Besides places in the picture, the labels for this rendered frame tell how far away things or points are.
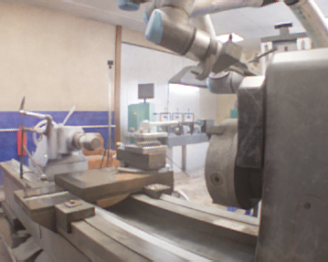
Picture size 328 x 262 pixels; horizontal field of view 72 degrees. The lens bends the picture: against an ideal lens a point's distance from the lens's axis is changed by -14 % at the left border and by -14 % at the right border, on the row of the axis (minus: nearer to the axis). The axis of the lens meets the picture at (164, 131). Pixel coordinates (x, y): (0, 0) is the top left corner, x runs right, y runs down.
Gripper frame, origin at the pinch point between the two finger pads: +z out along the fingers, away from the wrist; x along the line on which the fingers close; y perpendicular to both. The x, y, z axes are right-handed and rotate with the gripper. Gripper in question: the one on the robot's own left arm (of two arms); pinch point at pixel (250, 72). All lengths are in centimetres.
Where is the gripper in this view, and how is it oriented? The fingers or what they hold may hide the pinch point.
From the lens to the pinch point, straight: 81.9
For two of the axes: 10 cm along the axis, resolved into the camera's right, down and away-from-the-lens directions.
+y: 2.7, -9.4, 1.9
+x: -3.3, 1.0, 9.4
